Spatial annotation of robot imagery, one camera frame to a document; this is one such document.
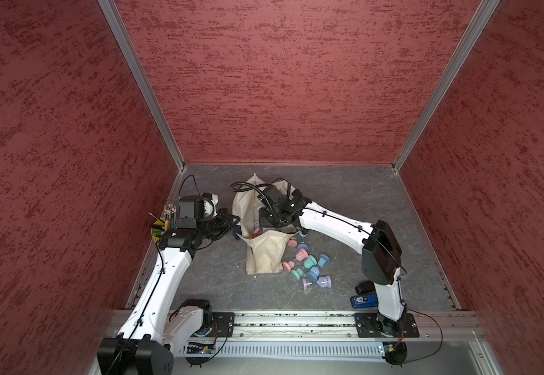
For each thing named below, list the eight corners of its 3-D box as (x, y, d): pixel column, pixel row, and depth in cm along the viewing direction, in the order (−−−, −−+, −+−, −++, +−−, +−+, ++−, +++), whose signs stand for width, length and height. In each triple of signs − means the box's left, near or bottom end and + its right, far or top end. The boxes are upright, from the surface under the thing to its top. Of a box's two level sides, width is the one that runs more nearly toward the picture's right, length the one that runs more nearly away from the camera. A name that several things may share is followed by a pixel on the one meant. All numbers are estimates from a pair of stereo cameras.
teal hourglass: (297, 282, 84) (297, 279, 82) (290, 274, 86) (290, 271, 84) (317, 263, 89) (318, 260, 87) (310, 256, 91) (311, 253, 88)
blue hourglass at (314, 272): (305, 275, 86) (306, 273, 84) (321, 253, 91) (322, 251, 89) (315, 283, 84) (315, 281, 82) (330, 260, 89) (331, 258, 88)
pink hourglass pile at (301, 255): (287, 272, 86) (288, 270, 84) (282, 265, 88) (282, 262, 86) (309, 256, 90) (309, 254, 88) (303, 250, 92) (304, 247, 90)
